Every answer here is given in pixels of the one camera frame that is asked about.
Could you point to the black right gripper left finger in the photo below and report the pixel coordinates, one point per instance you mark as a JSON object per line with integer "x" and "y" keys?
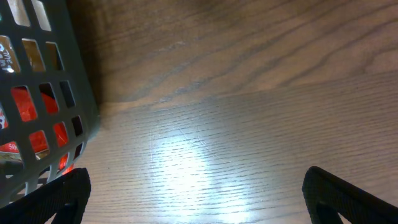
{"x": 63, "y": 199}

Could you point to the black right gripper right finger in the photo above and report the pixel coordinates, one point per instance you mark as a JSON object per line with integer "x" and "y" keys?
{"x": 328, "y": 198}

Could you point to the spaghetti pack with red end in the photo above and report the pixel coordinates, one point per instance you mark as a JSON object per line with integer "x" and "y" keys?
{"x": 11, "y": 157}

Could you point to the cream cookie snack bag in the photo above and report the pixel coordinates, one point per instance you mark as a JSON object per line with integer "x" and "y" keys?
{"x": 10, "y": 63}

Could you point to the grey plastic mesh basket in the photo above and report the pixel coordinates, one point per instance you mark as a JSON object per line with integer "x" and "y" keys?
{"x": 45, "y": 21}

